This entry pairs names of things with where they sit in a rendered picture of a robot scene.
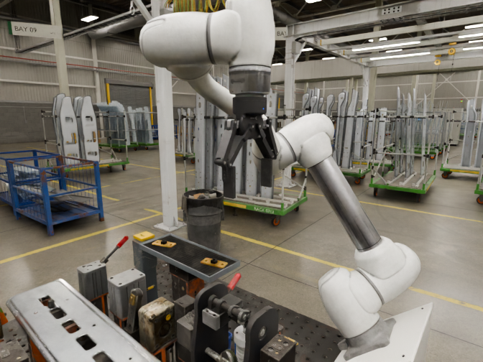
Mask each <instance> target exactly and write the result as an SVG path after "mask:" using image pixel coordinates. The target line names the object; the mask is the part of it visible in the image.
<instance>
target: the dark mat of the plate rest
mask: <svg viewBox="0 0 483 362"><path fill-rule="evenodd" d="M158 240H160V241H163V240H165V241H168V242H172V243H176V245H174V246H173V247H172V248H168V247H164V246H156V245H152V243H153V242H155V241H157V240H155V241H152V242H149V243H146V244H143V245H144V246H146V247H148V248H150V249H152V250H155V251H157V252H159V253H161V254H163V255H165V256H168V257H170V258H171V259H174V260H176V261H178V262H180V263H182V264H184V265H186V266H189V267H190V268H193V269H195V270H197V271H199V272H201V273H203V274H206V275H208V276H211V275H213V274H215V273H217V272H219V271H221V270H222V269H221V268H218V267H214V266H209V265H206V264H202V263H201V261H202V260H204V259H205V258H210V259H218V260H219V261H224V262H227V263H228V264H227V265H226V266H225V267H224V268H223V269H225V268H226V267H228V266H230V265H232V264H234V263H236V262H237V261H234V260H231V259H228V258H226V257H224V256H221V255H218V254H215V253H214V252H211V251H208V250H206V249H203V248H201V247H199V246H196V245H193V244H191V243H188V242H186V241H183V240H181V239H179V238H176V237H174V236H171V235H169V236H166V237H164V238H160V239H158Z"/></svg>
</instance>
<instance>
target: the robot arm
mask: <svg viewBox="0 0 483 362"><path fill-rule="evenodd" d="M139 45H140V49H141V51H142V54H143V55H144V56H145V58H146V60H147V61H149V62H150V63H152V64H153V65H156V66H157V67H160V68H166V69H167V70H168V71H170V72H171V73H173V74H175V76H176V77H177V78H179V79H181V80H184V81H188V83H189V84H190V85H191V87H192V88H193V89H194V90H195V91H196V92H197V93H198V94H199V95H200V96H202V97H203V98H205V99H206V100H207V101H209V102H210V103H212V104H213V105H214V106H216V107H217V108H220V109H221V110H222V111H224V112H225V113H227V114H228V115H230V116H231V117H233V118H234V119H226V120H225V123H224V132H223V135H222V137H221V141H220V144H219V147H218V151H217V153H216V157H215V160H214V164H217V165H218V166H221V167H222V181H223V183H224V197H225V198H231V199H234V198H236V166H232V165H233V163H234V161H235V159H236V157H237V155H238V153H239V151H240V149H241V147H242V145H243V144H244V142H246V141H247V140H248V139H253V141H252V159H253V161H254V164H255V166H256V167H257V169H258V170H259V171H260V172H261V186H263V187H272V176H273V175H276V174H277V173H279V172H280V171H281V170H283V169H285V168H286V167H287V166H289V165H291V164H292V163H294V162H296V161H297V162H298V163H299V164H301V166H303V167H304V168H308V170H309V172H310V173H311V175H312V177H313V179H314V180H315V181H316V184H317V185H318V186H319V188H320V190H321V192H322V193H323V195H324V197H325V198H326V199H327V201H328V203H329V205H330V206H331V208H332V210H333V211H334V213H335V214H336V216H337V218H338V219H339V221H340V223H341V224H342V226H343V227H344V229H345V231H346V232H347V234H348V236H349V238H350V239H351V241H352V243H353V244H354V245H355V247H356V251H355V255H354V258H355V259H356V265H357V266H358V267H357V268H356V269H355V270H353V271H348V270H347V269H345V268H342V267H339V268H333V269H331V270H330V271H328V272H327V273H325V274H324V275H323V276H322V277H321V278H320V279H319V280H318V291H319V295H320V297H321V301H322V303H323V306H324V308H325V309H326V311H327V313H328V315H329V317H330V318H331V319H332V321H333V323H334V324H335V326H336V327H337V328H338V329H339V331H340V332H341V334H342V335H343V336H344V338H345V339H343V340H342V341H341V342H339V343H338V348H339V350H341V351H343V350H347V351H346V352H345V354H344V359H345V361H349V360H351V359H352V358H355V357H357V356H360V355H362V354H365V353H368V352H370V351H373V350H376V349H378V348H384V347H386V346H388V345H389V344H390V336H391V333H392V329H393V327H394V325H395V323H396V320H395V319H394V318H390V319H388V320H383V319H382V318H381V317H380V316H379V314H378V313H377V311H378V310H379V309H380V308H381V306H382V305H384V304H385V303H387V302H389V301H391V300H393V299H394V298H396V297H397V296H398V295H400V294H401V293H403V292H404V291H405V290H406V289H407V288H408V287H409V286H411V284H412V283H413V282H414V281H415V280H416V279H417V277H418V275H419V273H420V259H419V258H418V256H417V255H416V253H415V252H414V251H413V250H412V249H410V248H409V247H407V246H406V245H404V244H401V243H393V242H392V241H391V240H390V239H389V238H386V237H384V236H380V235H379V234H378V232H377V230H376V228H375V227H374V225H373V224H372V222H371V220H370V219H369V217H368V215H367V214H366V212H365V210H364V209H363V207H362V205H361V204H360V202H359V201H358V199H357V197H356V195H355V194H354V192H353V190H352V189H351V187H350V185H349V183H348V182H347V180H346V178H345V176H344V175H343V174H342V172H341V170H340V169H339V167H338V165H337V163H336V162H335V160H334V159H333V157H332V156H331V154H332V147H331V140H332V139H333V137H334V125H333V123H332V121H331V120H330V118H329V117H327V116H326V115H325V114H322V113H313V114H309V115H306V116H303V117H300V118H299V119H296V120H295V121H293V122H291V123H290V124H288V125H287V126H284V127H283V128H282V129H281V130H279V131H278V132H277V133H275V130H274V128H273V126H272V120H271V119H268V118H267V117H266V116H265V115H264V114H266V113H267V97H265V95H268V94H270V76H271V63H272V57H273V55H274V51H275V22H274V16H273V10H272V5H271V1H270V0H227V1H226V9H225V10H221V11H218V12H213V13H203V12H198V11H186V12H178V13H172V14H165V15H162V16H158V17H155V18H154V19H151V20H149V21H148V22H147V23H146V24H145V25H144V27H143V28H142V30H141V32H140V36H139ZM213 65H228V66H229V90H227V89H226V88H225V87H223V86H222V85H220V84H219V83H217V82H216V81H215V80H214V79H213V78H212V77H211V76H210V74H209V72H210V71H211V69H212V67H213ZM221 158H222V159H221Z"/></svg>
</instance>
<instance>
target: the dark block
mask: <svg viewBox="0 0 483 362"><path fill-rule="evenodd" d="M260 362H295V343H294V342H292V341H291V340H289V339H287V338H285V337H283V336H281V335H280V334H277V335H276V336H275V337H274V338H273V339H272V340H271V341H270V342H269V343H267V344H266V345H265V346H264V347H263V348H262V349H261V350H260Z"/></svg>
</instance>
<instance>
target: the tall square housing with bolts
mask: <svg viewBox="0 0 483 362"><path fill-rule="evenodd" d="M107 280H108V288H109V302H110V312H111V313H112V314H113V315H114V322H115V323H116V324H117V325H118V326H119V327H120V328H122V329H124V328H125V327H126V326H127V317H128V311H129V297H130V293H131V290H132V289H136V288H140V289H141V290H142V292H143V298H142V307H143V306H145V305H147V288H146V278H145V274H143V273H141V272H140V271H138V270H136V269H129V270H127V271H124V272H122V273H120V274H117V275H115V276H112V277H109V278H108V279H107Z"/></svg>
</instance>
